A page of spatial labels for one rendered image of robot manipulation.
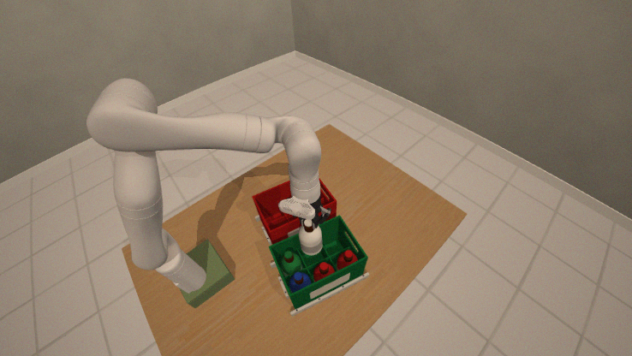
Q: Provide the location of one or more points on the blue bottle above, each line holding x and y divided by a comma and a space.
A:
298, 281

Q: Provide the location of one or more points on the green crate with dividers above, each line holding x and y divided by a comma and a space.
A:
335, 241

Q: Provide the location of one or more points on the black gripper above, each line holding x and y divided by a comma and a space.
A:
318, 208

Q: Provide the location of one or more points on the red crate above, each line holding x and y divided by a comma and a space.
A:
268, 205

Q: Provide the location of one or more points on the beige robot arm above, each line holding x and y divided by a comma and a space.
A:
123, 119

